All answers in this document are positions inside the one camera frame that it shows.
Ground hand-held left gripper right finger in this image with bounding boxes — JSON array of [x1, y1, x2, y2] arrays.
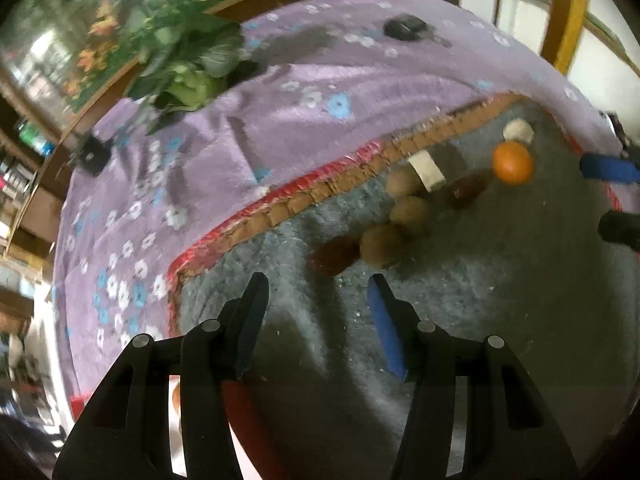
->
[[367, 274, 581, 480]]

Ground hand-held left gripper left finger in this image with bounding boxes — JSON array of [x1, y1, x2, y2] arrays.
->
[[52, 272, 271, 480]]

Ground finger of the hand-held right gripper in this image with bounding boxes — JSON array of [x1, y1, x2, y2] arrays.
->
[[580, 152, 640, 186], [598, 210, 640, 253]]

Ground brown kiwi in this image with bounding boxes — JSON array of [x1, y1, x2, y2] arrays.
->
[[386, 166, 423, 200], [389, 195, 431, 235], [360, 224, 408, 268]]

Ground dark brown round fruit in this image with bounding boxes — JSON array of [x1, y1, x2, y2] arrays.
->
[[447, 172, 493, 209], [312, 236, 362, 277]]

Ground orange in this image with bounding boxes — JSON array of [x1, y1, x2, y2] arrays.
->
[[492, 141, 535, 186]]

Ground beige round block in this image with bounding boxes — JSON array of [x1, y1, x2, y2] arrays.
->
[[502, 118, 536, 146]]

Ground beige rectangular block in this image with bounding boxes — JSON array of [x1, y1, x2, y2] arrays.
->
[[407, 150, 447, 192]]

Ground grey mat with red border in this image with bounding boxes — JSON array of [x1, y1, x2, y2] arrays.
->
[[167, 92, 640, 480]]

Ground small black cylindrical device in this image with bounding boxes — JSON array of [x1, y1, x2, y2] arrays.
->
[[75, 135, 111, 177]]

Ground leafy green vegetable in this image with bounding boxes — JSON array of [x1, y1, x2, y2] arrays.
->
[[125, 15, 261, 121]]

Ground purple floral blanket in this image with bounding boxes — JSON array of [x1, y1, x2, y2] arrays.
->
[[50, 0, 626, 396]]

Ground wooden side cabinet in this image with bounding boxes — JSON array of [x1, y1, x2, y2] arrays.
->
[[0, 125, 66, 261]]

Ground green plastic bottle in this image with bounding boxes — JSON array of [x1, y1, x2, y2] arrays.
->
[[17, 120, 56, 157]]

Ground floral mural glass panel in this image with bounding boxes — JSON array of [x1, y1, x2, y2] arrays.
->
[[0, 0, 361, 111]]

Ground yellow wooden frame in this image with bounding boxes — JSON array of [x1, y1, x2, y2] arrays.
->
[[542, 0, 593, 76]]

